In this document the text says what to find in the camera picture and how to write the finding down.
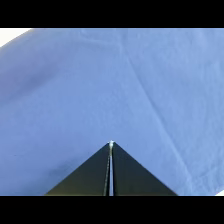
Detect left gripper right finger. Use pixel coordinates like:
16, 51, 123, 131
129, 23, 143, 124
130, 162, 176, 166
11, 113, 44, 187
112, 142, 178, 197

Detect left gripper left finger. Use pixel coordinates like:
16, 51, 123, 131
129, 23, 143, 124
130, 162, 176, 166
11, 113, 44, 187
45, 141, 112, 197

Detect navy blue pants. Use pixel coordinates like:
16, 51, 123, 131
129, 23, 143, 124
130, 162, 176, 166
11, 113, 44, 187
0, 28, 224, 197

